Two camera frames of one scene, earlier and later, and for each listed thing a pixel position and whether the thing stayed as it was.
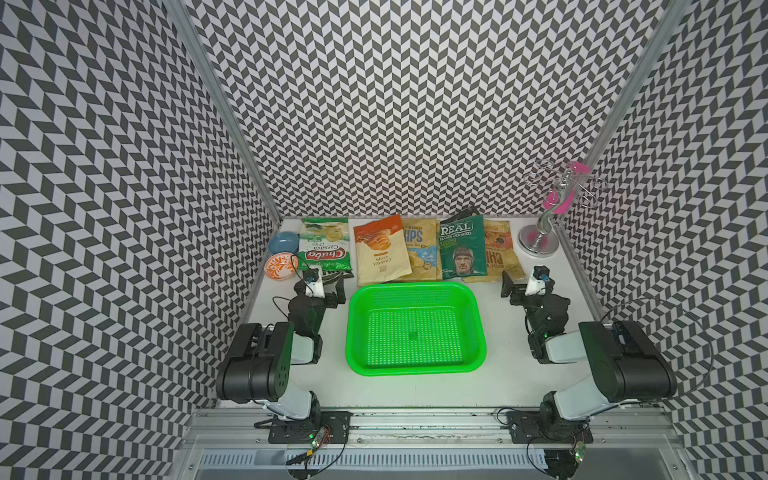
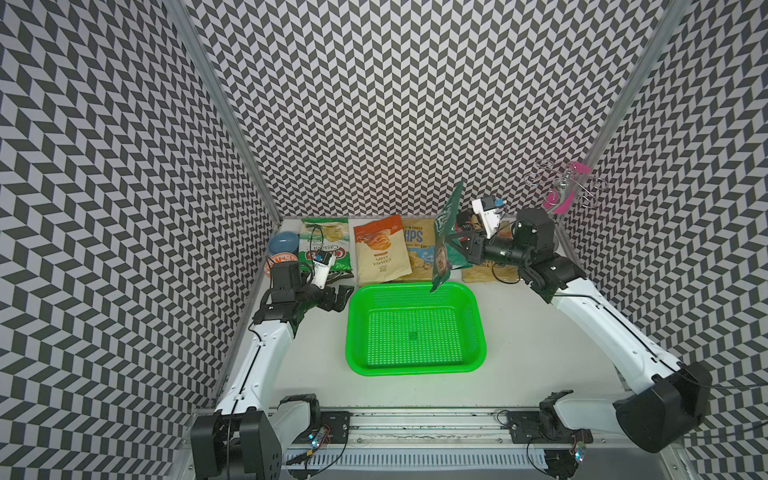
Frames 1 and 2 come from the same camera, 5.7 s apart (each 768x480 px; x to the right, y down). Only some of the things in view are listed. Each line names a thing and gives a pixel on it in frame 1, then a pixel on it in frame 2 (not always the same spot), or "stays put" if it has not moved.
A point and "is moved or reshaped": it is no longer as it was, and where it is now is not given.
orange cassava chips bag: [381, 251] stays put
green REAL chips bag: [463, 247] is moved or reshaped
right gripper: [508, 286] to [475, 247]
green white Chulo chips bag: [324, 244] stays put
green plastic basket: [404, 329] stays put
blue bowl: [283, 242] stays put
